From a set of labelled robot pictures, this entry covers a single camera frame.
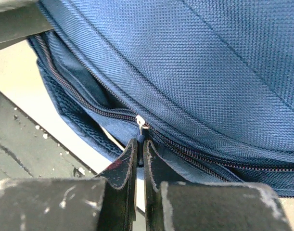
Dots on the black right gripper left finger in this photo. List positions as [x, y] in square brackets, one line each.
[106, 202]

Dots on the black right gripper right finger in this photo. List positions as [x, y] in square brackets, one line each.
[174, 204]

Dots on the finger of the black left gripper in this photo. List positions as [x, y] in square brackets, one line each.
[20, 19]

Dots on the navy blue student backpack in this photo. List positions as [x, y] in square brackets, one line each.
[210, 82]

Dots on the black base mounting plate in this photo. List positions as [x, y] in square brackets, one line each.
[29, 151]

